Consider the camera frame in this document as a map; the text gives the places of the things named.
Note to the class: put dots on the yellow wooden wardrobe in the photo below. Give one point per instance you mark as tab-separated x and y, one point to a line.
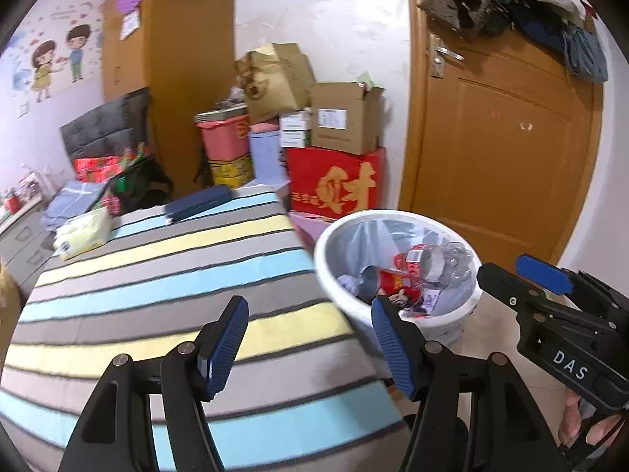
183	53

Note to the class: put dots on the yellow tissue pack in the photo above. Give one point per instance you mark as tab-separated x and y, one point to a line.
82	234

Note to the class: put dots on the striped bed cover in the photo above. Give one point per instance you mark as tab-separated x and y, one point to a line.
303	394

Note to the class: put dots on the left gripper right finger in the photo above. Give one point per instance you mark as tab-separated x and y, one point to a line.
433	377

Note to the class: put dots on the crushed cola plastic bottle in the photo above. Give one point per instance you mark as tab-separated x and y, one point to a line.
444	265

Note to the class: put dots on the dark grey quilted cushion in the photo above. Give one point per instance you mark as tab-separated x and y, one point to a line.
110	129

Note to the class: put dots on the silver door handle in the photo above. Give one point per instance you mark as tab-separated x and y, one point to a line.
440	55

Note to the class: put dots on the red drink can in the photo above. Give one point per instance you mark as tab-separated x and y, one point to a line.
368	284

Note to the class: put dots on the red cardboard gift box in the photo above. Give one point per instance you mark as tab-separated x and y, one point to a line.
333	184

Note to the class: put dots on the light blue cylindrical bin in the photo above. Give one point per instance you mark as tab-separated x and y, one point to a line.
268	159

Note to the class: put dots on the red soda can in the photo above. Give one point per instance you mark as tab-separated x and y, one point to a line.
402	289

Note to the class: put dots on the yellow printed box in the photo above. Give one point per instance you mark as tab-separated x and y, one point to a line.
233	173

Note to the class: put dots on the grey drawer cabinet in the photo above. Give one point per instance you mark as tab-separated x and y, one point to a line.
26	245

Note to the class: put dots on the black bag with red cloth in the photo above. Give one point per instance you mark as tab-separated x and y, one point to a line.
132	181

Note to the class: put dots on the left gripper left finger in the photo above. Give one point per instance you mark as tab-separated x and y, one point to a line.
192	374

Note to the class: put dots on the brown open cardboard box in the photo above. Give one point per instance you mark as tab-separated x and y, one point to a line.
346	116

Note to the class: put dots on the cartoon couple wall sticker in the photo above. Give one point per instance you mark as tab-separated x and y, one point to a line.
54	50

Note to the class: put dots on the white small stacked boxes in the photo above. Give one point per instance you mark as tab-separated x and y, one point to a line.
295	129

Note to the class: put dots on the golden paper gift bag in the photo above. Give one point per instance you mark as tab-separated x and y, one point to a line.
275	79

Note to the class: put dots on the brown wooden door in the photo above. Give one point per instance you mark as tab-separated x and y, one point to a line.
502	149

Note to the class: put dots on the pink plastic storage box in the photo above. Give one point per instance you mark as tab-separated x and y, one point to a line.
226	140

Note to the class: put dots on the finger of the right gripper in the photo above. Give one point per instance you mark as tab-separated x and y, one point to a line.
544	274

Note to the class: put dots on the blue folded cloth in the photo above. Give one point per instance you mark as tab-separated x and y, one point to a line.
74	199

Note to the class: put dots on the dark blue long case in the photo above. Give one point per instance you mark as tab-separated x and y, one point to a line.
197	202

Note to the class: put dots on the clothes hanging on door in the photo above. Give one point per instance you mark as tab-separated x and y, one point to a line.
565	26

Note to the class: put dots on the white foam wrap sheet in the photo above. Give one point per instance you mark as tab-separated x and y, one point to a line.
350	283

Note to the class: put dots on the white round trash bin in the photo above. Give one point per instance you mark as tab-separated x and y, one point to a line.
375	237

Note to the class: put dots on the pink purple flat box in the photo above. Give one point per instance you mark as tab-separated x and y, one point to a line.
309	227

